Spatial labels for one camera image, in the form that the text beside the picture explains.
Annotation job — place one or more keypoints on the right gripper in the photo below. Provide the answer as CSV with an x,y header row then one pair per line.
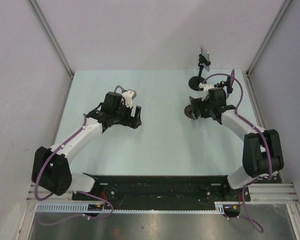
x,y
198,104

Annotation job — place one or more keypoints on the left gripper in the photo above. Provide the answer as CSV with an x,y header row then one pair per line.
x,y
131,121

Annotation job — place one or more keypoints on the brown base phone stand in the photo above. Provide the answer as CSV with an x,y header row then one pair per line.
x,y
186,111

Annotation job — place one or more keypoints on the black phone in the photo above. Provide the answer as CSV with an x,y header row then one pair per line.
x,y
190,108

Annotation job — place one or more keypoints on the black phone stand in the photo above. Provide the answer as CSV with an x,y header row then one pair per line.
x,y
221,84
194,81

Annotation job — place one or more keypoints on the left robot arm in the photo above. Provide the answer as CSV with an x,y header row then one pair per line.
x,y
51,173

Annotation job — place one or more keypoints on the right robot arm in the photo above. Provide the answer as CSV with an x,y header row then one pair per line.
x,y
262,151

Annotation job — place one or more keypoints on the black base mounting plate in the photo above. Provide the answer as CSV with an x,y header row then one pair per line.
x,y
172,188

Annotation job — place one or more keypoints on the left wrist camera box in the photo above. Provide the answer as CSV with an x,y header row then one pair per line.
x,y
128,97

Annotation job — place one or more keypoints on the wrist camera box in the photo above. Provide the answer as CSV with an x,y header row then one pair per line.
x,y
128,97
204,88

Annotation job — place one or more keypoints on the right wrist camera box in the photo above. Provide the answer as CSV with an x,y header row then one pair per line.
x,y
204,88

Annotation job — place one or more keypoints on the white cable duct rail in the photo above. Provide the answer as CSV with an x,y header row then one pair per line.
x,y
95,208

